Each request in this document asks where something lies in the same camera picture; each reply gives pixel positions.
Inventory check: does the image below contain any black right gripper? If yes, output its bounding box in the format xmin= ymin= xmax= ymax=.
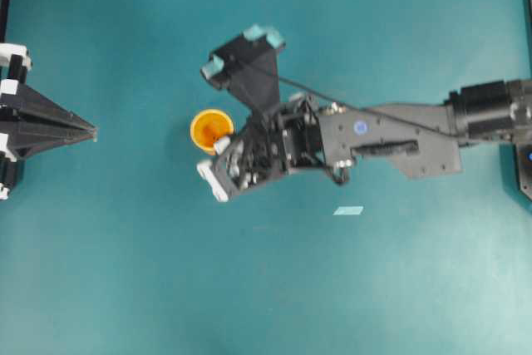
xmin=196 ymin=99 xmax=327 ymax=202

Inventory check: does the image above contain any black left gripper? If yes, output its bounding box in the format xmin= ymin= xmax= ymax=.
xmin=1 ymin=42 xmax=97 ymax=200

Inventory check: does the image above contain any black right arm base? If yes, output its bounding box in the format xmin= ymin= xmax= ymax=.
xmin=515 ymin=143 xmax=532 ymax=200

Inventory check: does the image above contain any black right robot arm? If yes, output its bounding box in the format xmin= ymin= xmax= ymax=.
xmin=197 ymin=80 xmax=531 ymax=202

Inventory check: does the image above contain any orange plastic cup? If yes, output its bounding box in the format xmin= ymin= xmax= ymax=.
xmin=190 ymin=109 xmax=234 ymax=155

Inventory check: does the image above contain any light teal tape piece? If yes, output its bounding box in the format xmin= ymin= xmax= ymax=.
xmin=333 ymin=206 xmax=364 ymax=216

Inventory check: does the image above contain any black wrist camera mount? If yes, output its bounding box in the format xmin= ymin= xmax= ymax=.
xmin=200 ymin=24 xmax=285 ymax=114

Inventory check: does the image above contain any thin black cable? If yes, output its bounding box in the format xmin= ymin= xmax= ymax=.
xmin=275 ymin=75 xmax=458 ymax=138

